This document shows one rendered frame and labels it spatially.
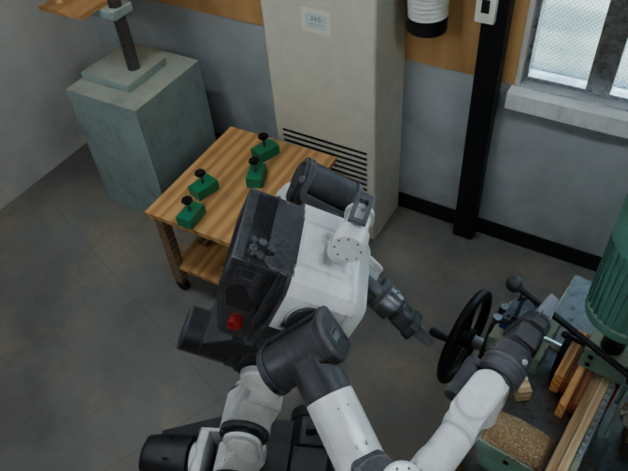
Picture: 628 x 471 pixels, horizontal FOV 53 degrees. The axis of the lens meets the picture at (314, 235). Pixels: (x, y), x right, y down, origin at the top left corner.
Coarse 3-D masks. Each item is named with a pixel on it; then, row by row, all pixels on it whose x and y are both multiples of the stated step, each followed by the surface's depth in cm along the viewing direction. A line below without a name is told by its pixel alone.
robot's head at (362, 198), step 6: (360, 192) 125; (360, 198) 123; (366, 198) 124; (372, 198) 124; (354, 204) 122; (366, 204) 125; (372, 204) 123; (354, 210) 120; (366, 210) 121; (372, 210) 125; (366, 216) 120; (354, 222) 119; (360, 222) 118
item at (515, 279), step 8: (512, 280) 128; (520, 280) 128; (512, 288) 128; (520, 288) 128; (528, 296) 128; (536, 304) 128; (560, 320) 127; (568, 328) 127; (576, 336) 127; (584, 336) 126; (592, 344) 126; (600, 352) 126; (608, 360) 125; (616, 368) 125; (624, 368) 125; (624, 376) 125
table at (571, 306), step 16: (576, 288) 173; (560, 304) 170; (576, 304) 170; (576, 320) 166; (560, 336) 163; (544, 368) 157; (544, 384) 154; (512, 400) 151; (528, 400) 151; (544, 400) 151; (528, 416) 148; (544, 416) 148; (544, 432) 145; (560, 432) 145; (480, 448) 147; (496, 448) 143; (512, 464) 143; (544, 464) 140
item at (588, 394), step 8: (600, 376) 150; (584, 392) 147; (592, 392) 147; (584, 400) 146; (576, 408) 144; (584, 408) 144; (576, 416) 143; (568, 424) 142; (576, 424) 142; (568, 432) 141; (560, 440) 139; (568, 440) 139; (560, 448) 138; (552, 456) 137; (560, 456) 137; (552, 464) 136
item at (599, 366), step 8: (592, 336) 146; (600, 336) 146; (584, 352) 145; (592, 352) 143; (624, 352) 142; (584, 360) 146; (592, 360) 145; (600, 360) 143; (616, 360) 141; (624, 360) 141; (592, 368) 146; (600, 368) 145; (608, 368) 143; (608, 376) 145; (616, 376) 143
